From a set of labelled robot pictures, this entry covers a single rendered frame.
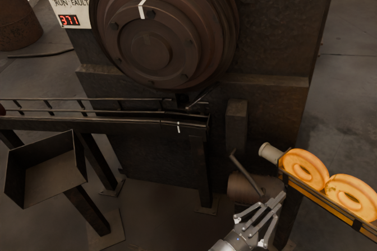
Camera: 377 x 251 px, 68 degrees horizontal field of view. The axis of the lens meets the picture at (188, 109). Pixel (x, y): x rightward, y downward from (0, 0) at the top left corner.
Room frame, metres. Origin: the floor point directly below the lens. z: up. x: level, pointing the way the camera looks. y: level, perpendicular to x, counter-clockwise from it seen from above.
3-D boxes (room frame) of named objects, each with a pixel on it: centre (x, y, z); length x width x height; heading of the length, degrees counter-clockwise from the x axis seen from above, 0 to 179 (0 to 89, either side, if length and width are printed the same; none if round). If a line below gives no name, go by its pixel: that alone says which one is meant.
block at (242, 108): (0.75, -0.18, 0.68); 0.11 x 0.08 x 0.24; 160
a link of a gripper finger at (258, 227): (0.34, -0.16, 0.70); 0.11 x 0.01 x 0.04; 123
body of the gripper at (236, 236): (0.31, -0.10, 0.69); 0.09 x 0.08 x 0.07; 124
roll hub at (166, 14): (0.73, 0.07, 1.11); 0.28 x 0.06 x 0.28; 70
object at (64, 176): (0.72, 0.60, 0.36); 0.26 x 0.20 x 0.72; 105
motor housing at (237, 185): (0.58, -0.22, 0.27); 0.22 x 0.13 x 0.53; 70
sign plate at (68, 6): (1.04, 0.32, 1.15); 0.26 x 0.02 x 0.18; 70
